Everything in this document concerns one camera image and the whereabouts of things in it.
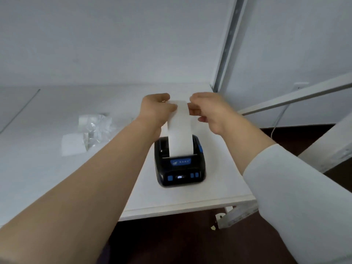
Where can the person's right forearm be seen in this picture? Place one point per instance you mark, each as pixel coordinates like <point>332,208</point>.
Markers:
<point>288,189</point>

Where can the black portable printer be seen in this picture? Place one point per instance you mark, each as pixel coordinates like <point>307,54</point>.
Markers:
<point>181,170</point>

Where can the person's right hand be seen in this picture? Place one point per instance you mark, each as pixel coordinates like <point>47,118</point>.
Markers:
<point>211,109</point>

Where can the person's left forearm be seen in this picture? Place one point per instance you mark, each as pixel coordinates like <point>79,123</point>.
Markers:
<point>68,203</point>

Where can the person's left hand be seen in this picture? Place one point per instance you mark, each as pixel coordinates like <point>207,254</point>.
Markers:
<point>154,112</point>

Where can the crumpled white paper slip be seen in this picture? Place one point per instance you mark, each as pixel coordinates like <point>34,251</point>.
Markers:
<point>106,126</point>

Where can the clear plastic zip bag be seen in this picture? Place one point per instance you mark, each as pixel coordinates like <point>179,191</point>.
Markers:
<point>101,129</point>

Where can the curled white paper strip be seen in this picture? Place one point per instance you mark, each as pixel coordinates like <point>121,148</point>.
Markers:
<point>73,144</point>

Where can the white metal shelf frame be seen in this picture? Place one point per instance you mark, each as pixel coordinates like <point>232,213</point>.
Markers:
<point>324,151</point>

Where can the white paper roll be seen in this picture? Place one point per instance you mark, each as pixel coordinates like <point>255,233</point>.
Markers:
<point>180,129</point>

